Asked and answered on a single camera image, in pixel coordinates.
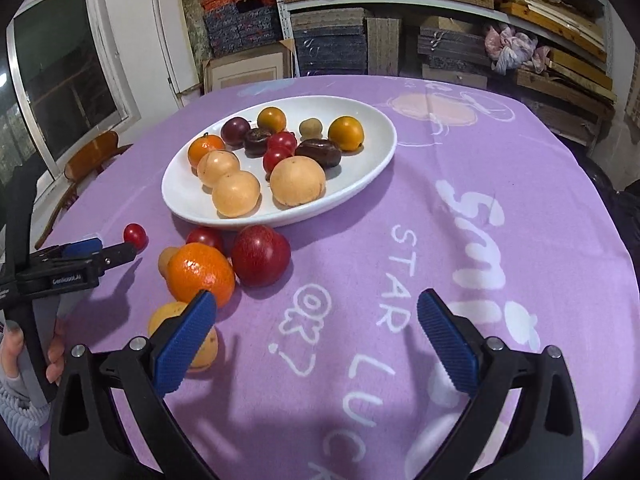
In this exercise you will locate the stack of dark grey boxes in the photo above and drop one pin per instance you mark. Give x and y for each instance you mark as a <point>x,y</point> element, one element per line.
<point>450,47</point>

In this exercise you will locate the pink crumpled cloth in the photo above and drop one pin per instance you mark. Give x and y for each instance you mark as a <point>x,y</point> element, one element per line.
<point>510,47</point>

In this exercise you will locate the stack of dark navy boxes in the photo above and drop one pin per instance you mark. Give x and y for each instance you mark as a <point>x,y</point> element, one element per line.
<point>330,47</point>

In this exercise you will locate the cardboard picture frame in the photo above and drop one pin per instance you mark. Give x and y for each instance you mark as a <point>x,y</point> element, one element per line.
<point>245,70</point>

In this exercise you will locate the small tan longan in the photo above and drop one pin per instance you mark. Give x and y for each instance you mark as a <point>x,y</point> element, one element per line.
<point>310,127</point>
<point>166,259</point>

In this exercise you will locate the small red cherry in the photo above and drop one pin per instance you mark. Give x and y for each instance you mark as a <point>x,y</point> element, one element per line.
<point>135,236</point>

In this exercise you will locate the stack of blue floral boxes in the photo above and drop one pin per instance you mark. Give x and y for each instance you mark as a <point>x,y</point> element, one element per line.
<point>240,22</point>

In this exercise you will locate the yellow apricot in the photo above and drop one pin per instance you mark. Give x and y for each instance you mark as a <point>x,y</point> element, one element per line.
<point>162,317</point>

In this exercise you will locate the metal shelf rack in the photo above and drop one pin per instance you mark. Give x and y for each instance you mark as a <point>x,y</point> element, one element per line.
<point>281,20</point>

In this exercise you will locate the small tangerine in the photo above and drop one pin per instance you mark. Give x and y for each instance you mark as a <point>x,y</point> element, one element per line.
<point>202,152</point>

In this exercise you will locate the orange persimmon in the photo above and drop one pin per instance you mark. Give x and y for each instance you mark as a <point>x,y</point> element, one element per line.
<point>271,119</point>
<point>345,132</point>

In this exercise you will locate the brown cardboard boxes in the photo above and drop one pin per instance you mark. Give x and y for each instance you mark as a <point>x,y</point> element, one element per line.
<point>452,77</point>

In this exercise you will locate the white oval plate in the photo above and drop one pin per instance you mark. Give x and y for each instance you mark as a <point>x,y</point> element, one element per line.
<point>185,195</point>

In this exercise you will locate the mottled grey panel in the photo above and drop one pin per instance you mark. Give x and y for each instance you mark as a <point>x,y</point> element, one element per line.
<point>192,20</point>

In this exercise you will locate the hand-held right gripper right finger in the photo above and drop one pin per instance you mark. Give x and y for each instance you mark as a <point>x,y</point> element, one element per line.
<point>447,345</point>

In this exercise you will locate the large tan asian pear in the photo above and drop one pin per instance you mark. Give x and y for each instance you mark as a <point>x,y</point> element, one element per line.
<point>297,182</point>

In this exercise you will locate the tan pepino melon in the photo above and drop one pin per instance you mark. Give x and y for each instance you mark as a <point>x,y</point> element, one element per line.
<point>217,166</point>

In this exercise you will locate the dark purple mangosteen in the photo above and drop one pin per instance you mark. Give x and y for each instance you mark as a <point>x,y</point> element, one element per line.
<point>256,141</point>

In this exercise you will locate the dark object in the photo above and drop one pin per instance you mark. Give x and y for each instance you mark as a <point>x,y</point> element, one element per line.
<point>615,200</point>

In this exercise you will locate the large orange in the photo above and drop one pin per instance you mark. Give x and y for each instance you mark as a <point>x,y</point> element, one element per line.
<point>200,272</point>

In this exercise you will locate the white board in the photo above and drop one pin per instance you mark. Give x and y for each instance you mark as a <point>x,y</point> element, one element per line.
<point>172,45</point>

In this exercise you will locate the stack of wooden frames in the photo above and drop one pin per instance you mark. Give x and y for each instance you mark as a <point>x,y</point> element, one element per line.
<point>565,75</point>

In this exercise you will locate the red cherry tomato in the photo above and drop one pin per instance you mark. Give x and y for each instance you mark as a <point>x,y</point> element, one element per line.
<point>283,141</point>
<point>275,160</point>

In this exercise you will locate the grey brown flat box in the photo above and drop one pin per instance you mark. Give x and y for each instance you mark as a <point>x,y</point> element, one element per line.
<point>327,17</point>

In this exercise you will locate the upright grey wooden boxes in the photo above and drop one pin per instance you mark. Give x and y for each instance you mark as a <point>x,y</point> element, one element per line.
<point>384,45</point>

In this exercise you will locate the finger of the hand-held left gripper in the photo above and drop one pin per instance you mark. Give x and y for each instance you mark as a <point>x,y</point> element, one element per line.
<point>117,255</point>
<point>85,247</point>

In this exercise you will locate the wooden chair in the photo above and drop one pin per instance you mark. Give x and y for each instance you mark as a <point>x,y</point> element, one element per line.
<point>92,152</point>

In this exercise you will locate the large red apple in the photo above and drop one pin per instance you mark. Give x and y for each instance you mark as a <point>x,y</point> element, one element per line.
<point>260,256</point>

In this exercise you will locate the person's left forearm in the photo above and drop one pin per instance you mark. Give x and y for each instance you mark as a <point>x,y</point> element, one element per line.
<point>17,410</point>

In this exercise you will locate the white framed window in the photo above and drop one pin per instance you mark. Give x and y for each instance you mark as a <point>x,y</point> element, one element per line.
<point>55,70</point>

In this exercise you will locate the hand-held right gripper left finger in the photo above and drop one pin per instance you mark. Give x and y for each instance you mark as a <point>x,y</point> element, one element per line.
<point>182,345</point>

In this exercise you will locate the dark purple plum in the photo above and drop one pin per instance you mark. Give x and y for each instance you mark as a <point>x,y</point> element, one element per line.
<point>234,129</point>

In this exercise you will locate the person's left hand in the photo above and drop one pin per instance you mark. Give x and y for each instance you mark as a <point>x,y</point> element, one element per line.
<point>55,360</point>

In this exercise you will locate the purple printed tablecloth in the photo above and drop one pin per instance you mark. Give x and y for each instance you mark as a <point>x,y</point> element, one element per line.
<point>400,260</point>

